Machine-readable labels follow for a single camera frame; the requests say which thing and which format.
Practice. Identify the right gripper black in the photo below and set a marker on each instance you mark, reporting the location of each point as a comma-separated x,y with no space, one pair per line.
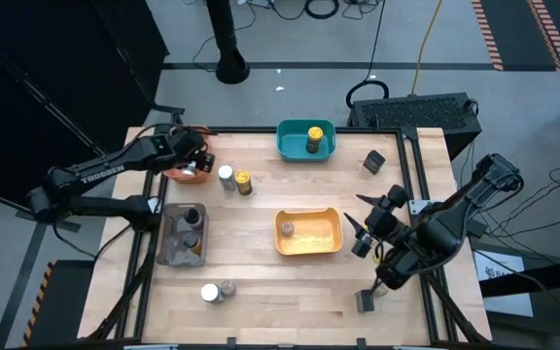
386,221

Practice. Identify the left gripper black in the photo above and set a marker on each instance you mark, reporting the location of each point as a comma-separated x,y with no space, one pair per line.
185,146

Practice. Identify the yellow-lid dark spice jar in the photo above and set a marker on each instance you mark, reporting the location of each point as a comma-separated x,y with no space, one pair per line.
314,138
243,180

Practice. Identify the dark green spice tin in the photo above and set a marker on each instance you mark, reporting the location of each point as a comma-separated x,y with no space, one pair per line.
364,301
373,162

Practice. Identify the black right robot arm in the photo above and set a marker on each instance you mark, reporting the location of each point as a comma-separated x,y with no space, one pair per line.
455,216

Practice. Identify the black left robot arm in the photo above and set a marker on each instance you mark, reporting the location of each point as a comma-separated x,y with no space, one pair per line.
100,170

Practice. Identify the orange plastic bin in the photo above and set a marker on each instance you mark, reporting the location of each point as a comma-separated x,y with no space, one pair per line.
183,179

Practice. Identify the yellow plastic bin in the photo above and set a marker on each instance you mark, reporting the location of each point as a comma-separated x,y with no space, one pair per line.
314,238

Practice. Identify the teal plastic bin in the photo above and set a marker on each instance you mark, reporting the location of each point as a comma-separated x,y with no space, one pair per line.
292,146

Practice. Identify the grey translucent plastic bin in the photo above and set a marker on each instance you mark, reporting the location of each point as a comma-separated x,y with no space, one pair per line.
175,253

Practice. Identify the black computer case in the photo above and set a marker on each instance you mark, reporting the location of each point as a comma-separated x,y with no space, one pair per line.
413,114

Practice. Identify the black curtain panel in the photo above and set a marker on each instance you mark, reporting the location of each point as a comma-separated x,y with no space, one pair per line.
42,73

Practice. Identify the white printed sheet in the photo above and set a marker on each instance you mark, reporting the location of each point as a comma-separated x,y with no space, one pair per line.
508,301

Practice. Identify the black stand beam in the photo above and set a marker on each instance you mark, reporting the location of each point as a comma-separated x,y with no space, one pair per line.
552,274

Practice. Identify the black floor mat striped edge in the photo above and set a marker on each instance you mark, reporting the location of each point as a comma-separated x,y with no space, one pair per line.
518,29
66,311

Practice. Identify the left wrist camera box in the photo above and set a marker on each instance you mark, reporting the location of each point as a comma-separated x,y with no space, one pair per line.
205,162

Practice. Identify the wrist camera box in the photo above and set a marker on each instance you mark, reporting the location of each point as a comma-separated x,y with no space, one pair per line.
205,162
361,247

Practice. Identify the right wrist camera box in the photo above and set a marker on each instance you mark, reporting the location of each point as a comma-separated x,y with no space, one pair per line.
361,247

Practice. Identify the silver metal bracket plate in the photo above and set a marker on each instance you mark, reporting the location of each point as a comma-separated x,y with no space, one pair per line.
418,206

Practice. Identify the black aluminium table frame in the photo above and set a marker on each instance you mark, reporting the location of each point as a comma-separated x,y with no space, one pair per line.
251,130

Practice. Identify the black round-base post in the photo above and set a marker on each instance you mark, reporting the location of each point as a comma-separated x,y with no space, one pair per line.
231,68

